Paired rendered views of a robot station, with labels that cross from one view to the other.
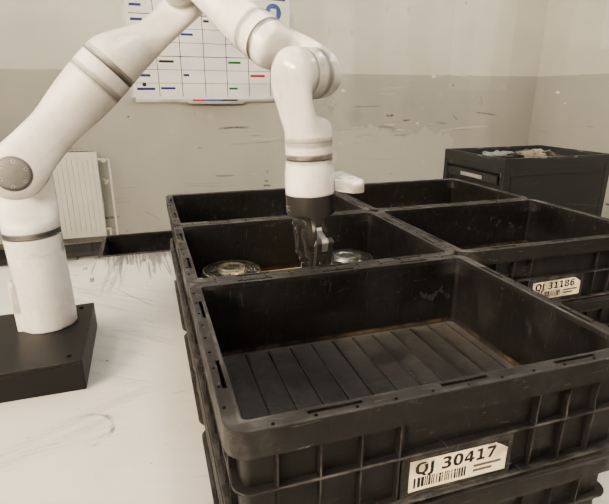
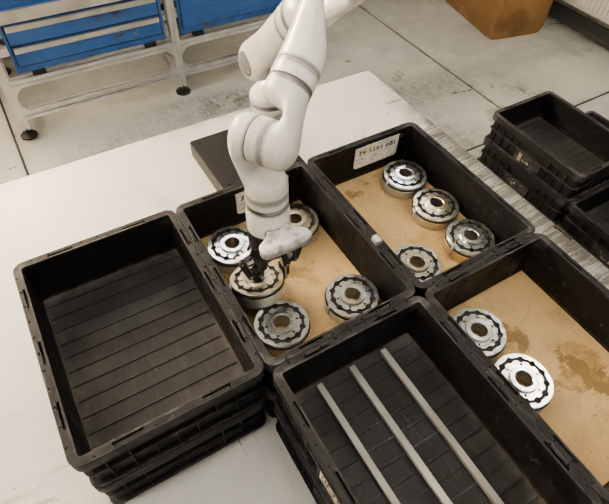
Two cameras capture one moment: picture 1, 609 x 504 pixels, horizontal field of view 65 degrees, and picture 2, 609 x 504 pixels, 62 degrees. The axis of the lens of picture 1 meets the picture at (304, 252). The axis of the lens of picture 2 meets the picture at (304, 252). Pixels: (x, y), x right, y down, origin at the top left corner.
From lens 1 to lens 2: 1.00 m
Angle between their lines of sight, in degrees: 67
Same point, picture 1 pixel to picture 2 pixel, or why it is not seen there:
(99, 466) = not seen: hidden behind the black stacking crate
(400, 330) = (232, 354)
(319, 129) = (248, 190)
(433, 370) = (170, 375)
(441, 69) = not seen: outside the picture
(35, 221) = (258, 97)
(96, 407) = not seen: hidden behind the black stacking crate
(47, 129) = (257, 47)
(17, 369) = (212, 170)
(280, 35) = (271, 94)
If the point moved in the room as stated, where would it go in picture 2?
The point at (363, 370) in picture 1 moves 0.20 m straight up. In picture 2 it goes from (169, 332) to (146, 266)
